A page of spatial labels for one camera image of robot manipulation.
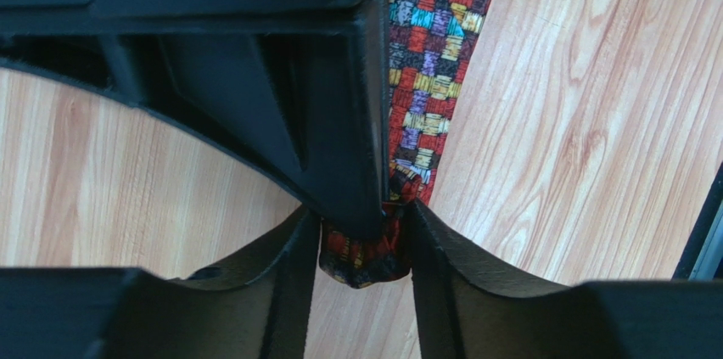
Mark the multicoloured checked patterned tie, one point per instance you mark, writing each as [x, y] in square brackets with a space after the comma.
[431, 46]

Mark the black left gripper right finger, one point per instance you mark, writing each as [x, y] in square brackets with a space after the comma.
[471, 304]

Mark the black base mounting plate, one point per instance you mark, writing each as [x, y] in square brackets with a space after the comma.
[701, 258]

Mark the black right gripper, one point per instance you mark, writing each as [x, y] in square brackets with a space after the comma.
[295, 89]

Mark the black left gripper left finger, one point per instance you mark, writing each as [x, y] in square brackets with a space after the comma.
[255, 303]

